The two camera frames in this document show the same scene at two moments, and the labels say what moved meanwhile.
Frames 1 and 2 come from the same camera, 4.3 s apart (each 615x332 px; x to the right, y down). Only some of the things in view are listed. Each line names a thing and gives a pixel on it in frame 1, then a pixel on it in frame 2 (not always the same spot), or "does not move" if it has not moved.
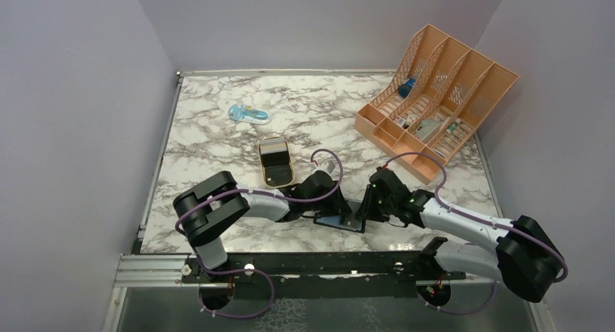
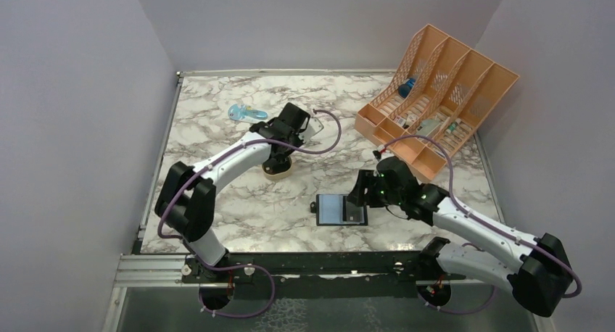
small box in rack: (410, 118) does not move
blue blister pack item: (249, 114) does not move
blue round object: (405, 89) does not move
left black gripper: (337, 202) -> (283, 156)
